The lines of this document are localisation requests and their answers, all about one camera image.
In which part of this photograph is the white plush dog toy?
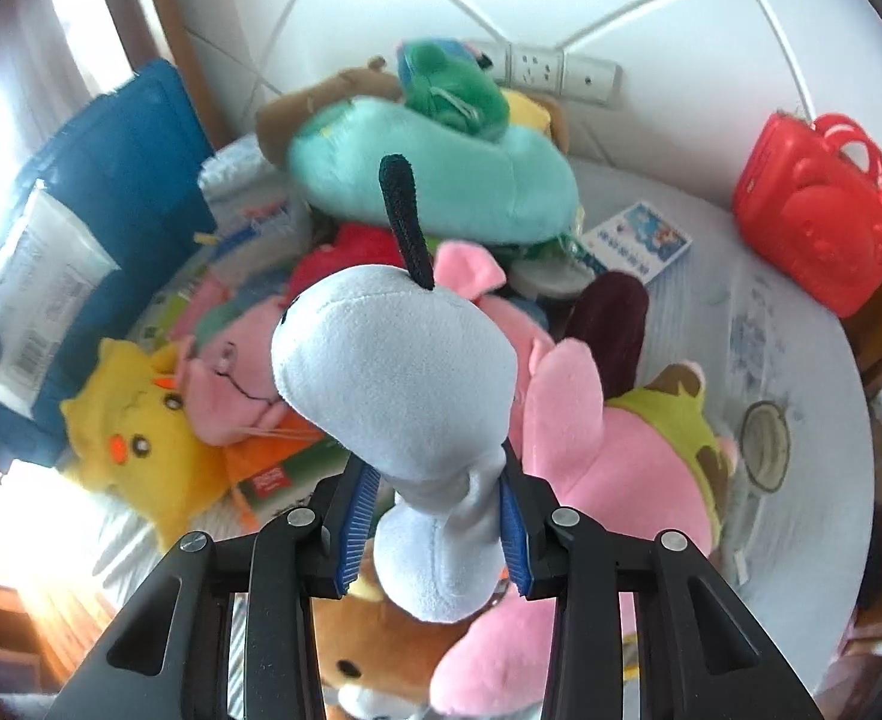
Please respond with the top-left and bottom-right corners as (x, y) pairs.
(270, 155), (523, 623)

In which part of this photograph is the white wet wipes pack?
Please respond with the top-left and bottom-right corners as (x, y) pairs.
(0, 180), (121, 421)

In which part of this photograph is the teal plush toy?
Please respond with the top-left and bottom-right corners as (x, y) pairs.
(287, 96), (581, 245)

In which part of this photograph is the yellow plush toy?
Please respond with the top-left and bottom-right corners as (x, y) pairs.
(60, 337), (232, 552)

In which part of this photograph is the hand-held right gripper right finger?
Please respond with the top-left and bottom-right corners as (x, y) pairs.
(495, 441), (821, 720)

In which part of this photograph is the small pink plush pig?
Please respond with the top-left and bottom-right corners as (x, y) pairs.
(178, 296), (322, 445)

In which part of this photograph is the red plastic basket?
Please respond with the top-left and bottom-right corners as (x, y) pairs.
(733, 112), (882, 318)

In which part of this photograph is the brown plush toy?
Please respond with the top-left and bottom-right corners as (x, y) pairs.
(255, 58), (404, 166)

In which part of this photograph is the blue and white card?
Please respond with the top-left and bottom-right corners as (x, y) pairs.
(580, 201), (693, 287)

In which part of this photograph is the orange snack packet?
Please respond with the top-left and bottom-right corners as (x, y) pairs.
(222, 420), (352, 530)

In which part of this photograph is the green plush toy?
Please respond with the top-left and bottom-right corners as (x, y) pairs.
(397, 39), (513, 140)

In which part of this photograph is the blue cushion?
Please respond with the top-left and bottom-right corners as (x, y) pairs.
(0, 58), (221, 470)

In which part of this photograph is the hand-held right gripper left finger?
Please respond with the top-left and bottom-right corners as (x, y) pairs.
(49, 457), (382, 720)

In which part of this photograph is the red plush toy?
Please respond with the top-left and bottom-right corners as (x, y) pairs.
(287, 221), (442, 301)

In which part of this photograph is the dark maroon plush toy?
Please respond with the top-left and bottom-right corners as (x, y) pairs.
(565, 271), (650, 402)

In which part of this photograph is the white tissue packet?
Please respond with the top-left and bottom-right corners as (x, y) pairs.
(197, 133), (314, 256)

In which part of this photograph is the orange plush bear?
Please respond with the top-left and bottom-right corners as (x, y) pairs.
(313, 562), (487, 720)

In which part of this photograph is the white wall socket strip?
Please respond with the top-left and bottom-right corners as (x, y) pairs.
(471, 40), (623, 107)

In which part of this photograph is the large pink plush toy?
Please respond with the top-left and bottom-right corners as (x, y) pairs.
(430, 240), (738, 718)

